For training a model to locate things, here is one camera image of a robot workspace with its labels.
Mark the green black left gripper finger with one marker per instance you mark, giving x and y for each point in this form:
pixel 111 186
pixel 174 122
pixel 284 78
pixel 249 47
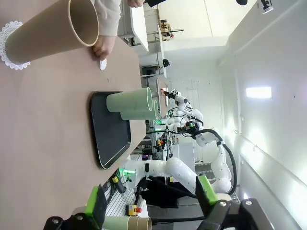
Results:
pixel 96 203

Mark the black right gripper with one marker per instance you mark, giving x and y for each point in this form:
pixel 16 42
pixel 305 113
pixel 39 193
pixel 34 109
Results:
pixel 191 127

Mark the pale green plastic cup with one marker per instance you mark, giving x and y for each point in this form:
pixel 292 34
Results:
pixel 139 115
pixel 115 222
pixel 127 100

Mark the white scalloped paper coaster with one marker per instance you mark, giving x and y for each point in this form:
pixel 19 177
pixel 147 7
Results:
pixel 103 64
pixel 14 65

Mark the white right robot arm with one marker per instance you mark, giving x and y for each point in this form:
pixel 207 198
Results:
pixel 180 167

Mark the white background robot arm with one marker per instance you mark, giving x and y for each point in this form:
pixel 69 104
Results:
pixel 182 103

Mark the person's right hand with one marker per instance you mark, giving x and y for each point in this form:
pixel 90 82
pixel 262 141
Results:
pixel 103 48

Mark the person's left hand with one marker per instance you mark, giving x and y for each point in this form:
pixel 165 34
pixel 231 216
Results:
pixel 136 3

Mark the yellow emergency stop button box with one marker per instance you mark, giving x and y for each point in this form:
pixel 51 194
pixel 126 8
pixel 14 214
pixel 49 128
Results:
pixel 133 209

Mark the black cloth cover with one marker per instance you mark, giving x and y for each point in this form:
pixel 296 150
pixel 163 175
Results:
pixel 163 194

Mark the black plastic serving tray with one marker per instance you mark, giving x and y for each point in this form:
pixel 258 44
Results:
pixel 108 134

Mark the rectangular ceiling light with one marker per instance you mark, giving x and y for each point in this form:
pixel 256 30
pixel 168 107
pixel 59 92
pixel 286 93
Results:
pixel 258 92

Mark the white background table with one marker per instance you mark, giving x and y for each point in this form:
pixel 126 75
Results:
pixel 160 48

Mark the white table with grey legs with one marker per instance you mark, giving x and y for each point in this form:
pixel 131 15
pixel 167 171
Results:
pixel 140 28

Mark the black round overhead fixture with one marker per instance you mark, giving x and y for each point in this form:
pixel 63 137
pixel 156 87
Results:
pixel 242 2

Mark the black camera on pole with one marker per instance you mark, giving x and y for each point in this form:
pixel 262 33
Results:
pixel 166 63

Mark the black overhead camera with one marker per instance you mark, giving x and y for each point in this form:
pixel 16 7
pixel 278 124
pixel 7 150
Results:
pixel 267 6

